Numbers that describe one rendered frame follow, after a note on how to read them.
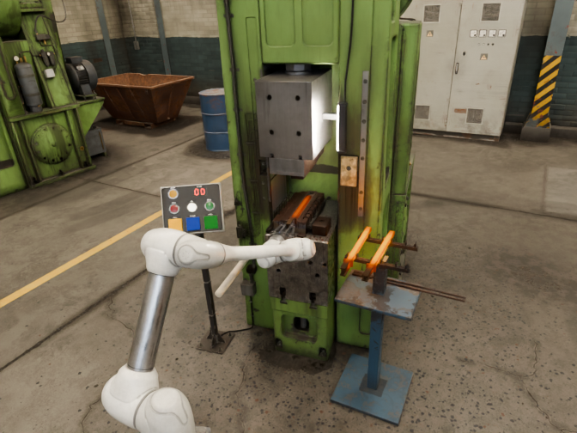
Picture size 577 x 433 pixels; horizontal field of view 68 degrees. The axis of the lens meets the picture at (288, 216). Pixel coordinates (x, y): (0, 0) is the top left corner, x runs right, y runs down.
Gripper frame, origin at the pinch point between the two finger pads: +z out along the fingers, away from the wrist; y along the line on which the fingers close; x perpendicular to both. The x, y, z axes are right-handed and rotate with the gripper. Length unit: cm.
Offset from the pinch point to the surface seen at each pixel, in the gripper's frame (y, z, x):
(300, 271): 5.1, -0.7, -30.9
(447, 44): 74, 527, 46
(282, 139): -3.9, 4.6, 47.0
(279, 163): -6.5, 4.7, 33.5
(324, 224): 17.6, 7.3, -1.9
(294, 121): 3, 5, 57
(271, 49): -13, 18, 90
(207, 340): -64, -4, -99
